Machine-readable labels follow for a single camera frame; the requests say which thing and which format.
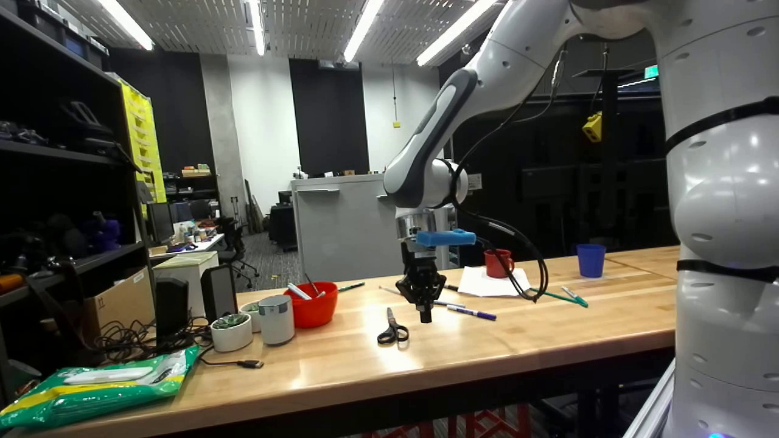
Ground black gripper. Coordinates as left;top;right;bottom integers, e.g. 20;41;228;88
396;246;445;324

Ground black usb plug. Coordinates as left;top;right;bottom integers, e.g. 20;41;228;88
202;357;263;369

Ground red mug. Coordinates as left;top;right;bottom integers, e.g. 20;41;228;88
484;249;513;278

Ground small white planter pot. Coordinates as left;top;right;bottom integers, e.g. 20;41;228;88
208;313;252;352

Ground black shelving unit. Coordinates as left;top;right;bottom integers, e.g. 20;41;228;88
0;0;148;396

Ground black scissors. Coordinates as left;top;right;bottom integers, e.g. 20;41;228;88
378;312;408;346

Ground green marker by paper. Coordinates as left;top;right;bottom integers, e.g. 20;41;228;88
542;288;588;308

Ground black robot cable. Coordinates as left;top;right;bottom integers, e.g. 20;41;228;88
453;47;569;303

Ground black speaker box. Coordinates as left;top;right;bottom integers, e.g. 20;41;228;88
156;279;187;347

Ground grey metal cabinet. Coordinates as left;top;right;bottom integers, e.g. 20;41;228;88
291;172;401;279

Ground blue plastic cup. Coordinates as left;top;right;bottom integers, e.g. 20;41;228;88
577;243;605;278

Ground white grey cylinder cup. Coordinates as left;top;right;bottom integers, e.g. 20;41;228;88
258;295;295;346

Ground green wipes packet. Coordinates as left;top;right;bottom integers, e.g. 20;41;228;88
0;346;199;430

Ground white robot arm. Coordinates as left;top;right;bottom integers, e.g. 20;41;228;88
383;0;779;438

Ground white paper sheet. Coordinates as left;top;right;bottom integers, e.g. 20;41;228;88
457;264;531;297

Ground purple cap white marker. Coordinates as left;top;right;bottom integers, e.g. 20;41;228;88
434;302;497;320

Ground red bowl cup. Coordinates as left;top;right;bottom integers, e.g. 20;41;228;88
285;281;339;329

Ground cardboard box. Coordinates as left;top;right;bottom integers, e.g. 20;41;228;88
82;267;156;340

